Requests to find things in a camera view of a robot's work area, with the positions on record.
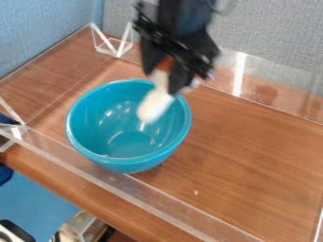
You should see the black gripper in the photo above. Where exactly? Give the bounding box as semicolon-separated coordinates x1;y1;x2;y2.
133;3;219;95

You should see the plush brown white mushroom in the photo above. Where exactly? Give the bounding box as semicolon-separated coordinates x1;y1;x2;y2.
136;57;175;124

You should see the blue plastic bowl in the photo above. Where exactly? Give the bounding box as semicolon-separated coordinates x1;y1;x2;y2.
64;78;192;174

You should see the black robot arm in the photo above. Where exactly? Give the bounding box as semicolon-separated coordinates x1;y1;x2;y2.
133;0;228;95

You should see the clear acrylic back barrier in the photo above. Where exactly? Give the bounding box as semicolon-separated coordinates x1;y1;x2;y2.
89;22;323;126

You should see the clear acrylic barrier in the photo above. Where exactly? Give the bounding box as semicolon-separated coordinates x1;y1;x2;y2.
89;22;323;126
0;126;263;242

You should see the clear acrylic front barrier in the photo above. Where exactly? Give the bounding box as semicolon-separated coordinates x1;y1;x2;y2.
0;126;263;242

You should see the dark blue object left edge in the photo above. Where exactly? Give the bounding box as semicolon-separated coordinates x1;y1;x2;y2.
0;112;20;186

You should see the grey box under table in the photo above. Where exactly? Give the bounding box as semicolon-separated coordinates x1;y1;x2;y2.
49;211;107;242

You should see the black white object bottom left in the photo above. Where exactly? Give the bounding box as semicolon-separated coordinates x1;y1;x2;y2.
0;219;35;242

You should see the clear acrylic corner bracket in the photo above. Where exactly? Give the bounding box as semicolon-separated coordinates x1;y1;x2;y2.
89;23;133;58

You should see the clear acrylic left bracket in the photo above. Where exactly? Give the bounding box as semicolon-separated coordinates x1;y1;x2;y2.
0;97;25;152

